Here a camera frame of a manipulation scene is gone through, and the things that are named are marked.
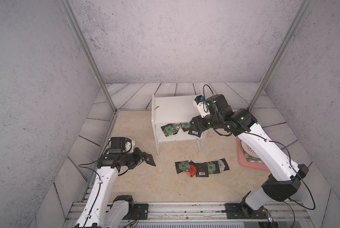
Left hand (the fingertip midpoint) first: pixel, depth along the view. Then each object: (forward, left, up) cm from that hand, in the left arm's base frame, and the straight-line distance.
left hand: (149, 156), depth 76 cm
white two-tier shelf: (+17, -10, +17) cm, 26 cm away
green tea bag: (+18, -11, 0) cm, 21 cm away
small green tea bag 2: (0, -37, -16) cm, 40 cm away
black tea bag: (-1, -30, -17) cm, 35 cm away
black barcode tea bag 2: (+15, -26, 0) cm, 31 cm away
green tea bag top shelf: (+1, -17, -16) cm, 24 cm away
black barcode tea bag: (-1, 0, -2) cm, 3 cm away
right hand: (+8, -23, +18) cm, 30 cm away
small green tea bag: (+19, -21, 0) cm, 28 cm away
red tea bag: (-2, -24, -16) cm, 29 cm away
